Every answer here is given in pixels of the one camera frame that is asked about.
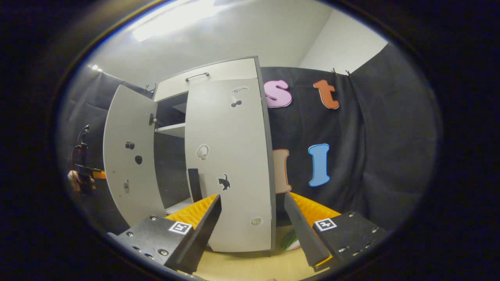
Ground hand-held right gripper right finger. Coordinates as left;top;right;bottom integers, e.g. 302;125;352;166
284;192;388;272

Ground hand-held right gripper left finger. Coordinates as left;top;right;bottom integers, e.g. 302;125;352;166
107;194;222;274

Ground white cabinet door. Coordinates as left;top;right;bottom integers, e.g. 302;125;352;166
103;85;166;228
184;78;276;253

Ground white cabinet shelf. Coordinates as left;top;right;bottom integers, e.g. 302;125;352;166
155;123;186;138
166;197;194;214

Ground white and grey cabinet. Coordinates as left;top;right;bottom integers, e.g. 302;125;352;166
152;56;279;253

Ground watermelon slice toy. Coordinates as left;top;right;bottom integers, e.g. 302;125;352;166
280;229;300;250

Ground black backdrop cloth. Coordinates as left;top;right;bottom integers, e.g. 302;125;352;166
59;64;155;235
260;43;442;235

